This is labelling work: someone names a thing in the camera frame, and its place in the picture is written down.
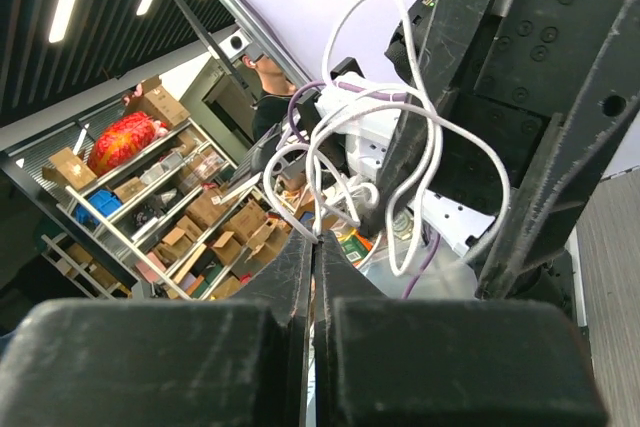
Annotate metal storage shelf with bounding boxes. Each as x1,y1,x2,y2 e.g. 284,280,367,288
1,119,271,300

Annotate person in black shirt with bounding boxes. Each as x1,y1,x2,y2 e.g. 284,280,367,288
242,55,297,142

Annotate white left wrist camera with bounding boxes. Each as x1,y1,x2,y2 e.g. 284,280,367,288
316,72,400,181

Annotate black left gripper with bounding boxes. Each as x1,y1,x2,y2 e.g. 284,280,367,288
361,0,639,300

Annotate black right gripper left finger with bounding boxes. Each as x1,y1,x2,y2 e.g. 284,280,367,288
1,234,313,426

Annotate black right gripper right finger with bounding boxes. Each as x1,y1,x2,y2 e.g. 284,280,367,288
313,232,608,426

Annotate red patterned bag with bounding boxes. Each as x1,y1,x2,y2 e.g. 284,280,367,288
87,112,168,177

